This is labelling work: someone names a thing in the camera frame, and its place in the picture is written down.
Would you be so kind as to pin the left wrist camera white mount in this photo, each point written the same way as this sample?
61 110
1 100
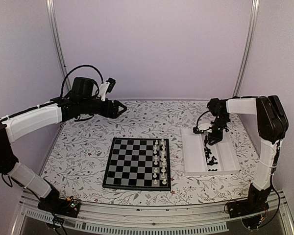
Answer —
106 87

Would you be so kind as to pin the white plastic divided tray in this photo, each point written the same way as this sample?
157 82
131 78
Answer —
202 159

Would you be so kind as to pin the white chess pieces row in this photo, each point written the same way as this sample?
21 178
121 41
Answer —
160 169

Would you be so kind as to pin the aluminium frame post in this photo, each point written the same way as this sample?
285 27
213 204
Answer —
248 45
55 35

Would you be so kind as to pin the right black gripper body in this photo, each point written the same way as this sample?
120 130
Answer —
220 122

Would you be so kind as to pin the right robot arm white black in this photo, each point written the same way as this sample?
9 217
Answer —
272 125

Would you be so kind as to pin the left aluminium frame post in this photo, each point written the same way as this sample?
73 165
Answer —
55 35

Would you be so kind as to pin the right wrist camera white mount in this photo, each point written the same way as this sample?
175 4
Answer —
201 128

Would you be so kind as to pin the black and grey chessboard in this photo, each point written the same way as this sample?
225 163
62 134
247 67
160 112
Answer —
129 165

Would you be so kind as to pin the black chess pieces pile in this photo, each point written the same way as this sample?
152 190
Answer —
210 159

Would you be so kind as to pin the floral patterned table mat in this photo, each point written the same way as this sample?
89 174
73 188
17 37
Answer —
78 160

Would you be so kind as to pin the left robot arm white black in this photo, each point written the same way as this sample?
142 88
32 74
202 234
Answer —
80 100

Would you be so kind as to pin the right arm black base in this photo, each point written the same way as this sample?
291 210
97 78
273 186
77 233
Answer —
256 212

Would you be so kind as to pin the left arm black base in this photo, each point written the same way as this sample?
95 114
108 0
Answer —
68 207

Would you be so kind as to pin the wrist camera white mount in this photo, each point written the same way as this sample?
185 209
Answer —
201 128
106 87

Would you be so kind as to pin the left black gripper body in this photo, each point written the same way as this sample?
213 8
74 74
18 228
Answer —
105 112

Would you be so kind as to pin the front aluminium rail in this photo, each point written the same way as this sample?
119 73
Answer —
105 219

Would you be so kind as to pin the right aluminium frame post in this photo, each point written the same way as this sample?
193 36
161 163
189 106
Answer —
248 45

